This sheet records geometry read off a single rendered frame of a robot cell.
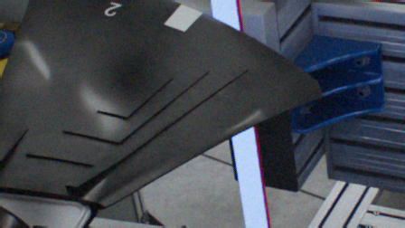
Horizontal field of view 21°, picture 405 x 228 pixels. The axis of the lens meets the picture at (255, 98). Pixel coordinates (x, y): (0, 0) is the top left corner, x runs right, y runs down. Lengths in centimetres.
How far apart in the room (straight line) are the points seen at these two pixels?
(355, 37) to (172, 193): 137
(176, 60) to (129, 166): 12
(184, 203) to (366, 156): 122
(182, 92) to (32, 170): 12
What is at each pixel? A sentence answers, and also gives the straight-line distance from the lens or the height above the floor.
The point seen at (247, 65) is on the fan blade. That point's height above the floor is 117.
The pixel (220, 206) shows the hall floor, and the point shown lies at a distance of 255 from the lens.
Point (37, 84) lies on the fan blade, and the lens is 73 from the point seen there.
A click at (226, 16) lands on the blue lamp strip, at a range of 91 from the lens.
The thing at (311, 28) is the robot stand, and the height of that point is 91.
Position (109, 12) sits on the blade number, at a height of 120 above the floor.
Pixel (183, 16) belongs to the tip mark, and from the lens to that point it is 80.
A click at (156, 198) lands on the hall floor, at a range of 262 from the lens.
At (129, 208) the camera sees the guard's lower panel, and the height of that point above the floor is 12.
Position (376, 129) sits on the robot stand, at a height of 77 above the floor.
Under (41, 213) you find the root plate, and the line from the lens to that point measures 63.
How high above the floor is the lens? 155
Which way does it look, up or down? 32 degrees down
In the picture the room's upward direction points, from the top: 8 degrees counter-clockwise
